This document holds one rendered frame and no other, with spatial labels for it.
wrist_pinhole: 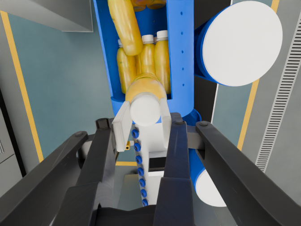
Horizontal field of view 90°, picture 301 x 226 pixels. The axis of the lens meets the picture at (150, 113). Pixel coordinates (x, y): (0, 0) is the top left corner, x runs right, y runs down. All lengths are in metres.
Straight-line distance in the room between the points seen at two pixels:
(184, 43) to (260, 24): 0.34
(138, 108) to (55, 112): 1.87
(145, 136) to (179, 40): 0.51
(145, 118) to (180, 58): 0.26
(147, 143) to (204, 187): 0.35
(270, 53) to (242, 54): 0.10
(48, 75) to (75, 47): 0.43
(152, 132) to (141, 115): 0.59
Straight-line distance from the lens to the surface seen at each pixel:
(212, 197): 0.93
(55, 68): 1.90
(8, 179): 2.47
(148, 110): 0.18
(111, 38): 0.60
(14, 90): 2.23
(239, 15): 0.67
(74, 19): 1.39
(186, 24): 0.45
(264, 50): 0.71
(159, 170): 0.71
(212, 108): 1.66
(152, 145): 0.81
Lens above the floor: 1.62
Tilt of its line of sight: 71 degrees down
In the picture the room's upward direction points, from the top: 179 degrees counter-clockwise
